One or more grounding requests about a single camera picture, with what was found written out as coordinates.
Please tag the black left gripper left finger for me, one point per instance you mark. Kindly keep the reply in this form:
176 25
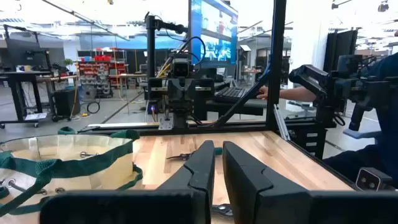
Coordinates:
199 174

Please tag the blue padded chair armrest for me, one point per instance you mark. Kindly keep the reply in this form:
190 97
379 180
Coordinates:
360 133

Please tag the small potted plant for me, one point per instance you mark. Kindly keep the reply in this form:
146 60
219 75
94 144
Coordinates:
68 62

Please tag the silver aluminium rail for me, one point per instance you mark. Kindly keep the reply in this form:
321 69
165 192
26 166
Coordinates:
281 124

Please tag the person's forearm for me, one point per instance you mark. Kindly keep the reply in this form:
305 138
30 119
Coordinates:
295 94

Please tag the black computer desk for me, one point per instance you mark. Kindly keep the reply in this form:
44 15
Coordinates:
236 107

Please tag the large blue display screen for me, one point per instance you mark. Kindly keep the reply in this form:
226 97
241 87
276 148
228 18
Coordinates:
214 37

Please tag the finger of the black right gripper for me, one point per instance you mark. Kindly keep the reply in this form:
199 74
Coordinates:
186 93
174 93

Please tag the black keyboard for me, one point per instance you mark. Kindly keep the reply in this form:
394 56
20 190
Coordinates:
231 93

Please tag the red parts bin shelf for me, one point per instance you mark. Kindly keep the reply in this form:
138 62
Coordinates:
99 73

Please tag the black equipment case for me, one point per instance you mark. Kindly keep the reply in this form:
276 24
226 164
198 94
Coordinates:
65 102

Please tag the white paper sheet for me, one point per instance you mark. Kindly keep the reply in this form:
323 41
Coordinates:
35 116

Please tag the dark computer monitor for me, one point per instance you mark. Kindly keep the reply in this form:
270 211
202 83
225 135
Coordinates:
18 53

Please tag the black table-level camera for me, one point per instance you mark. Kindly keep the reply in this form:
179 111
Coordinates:
370 180

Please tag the black stand pole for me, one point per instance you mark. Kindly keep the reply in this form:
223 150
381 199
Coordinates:
150 46

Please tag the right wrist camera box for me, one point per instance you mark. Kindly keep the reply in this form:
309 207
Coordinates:
181 69

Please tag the silver metal bracket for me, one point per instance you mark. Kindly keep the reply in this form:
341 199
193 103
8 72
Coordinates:
165 123

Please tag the black rolling work table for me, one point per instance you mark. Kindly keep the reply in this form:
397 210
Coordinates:
15 93

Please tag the black aluminium frame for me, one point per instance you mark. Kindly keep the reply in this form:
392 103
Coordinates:
276 62

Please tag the black drawer unit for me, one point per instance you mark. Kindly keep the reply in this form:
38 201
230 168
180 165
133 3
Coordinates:
308 143

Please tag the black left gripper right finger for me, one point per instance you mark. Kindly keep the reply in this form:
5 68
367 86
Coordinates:
248 186

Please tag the person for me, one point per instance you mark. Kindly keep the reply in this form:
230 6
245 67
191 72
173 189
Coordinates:
385 124

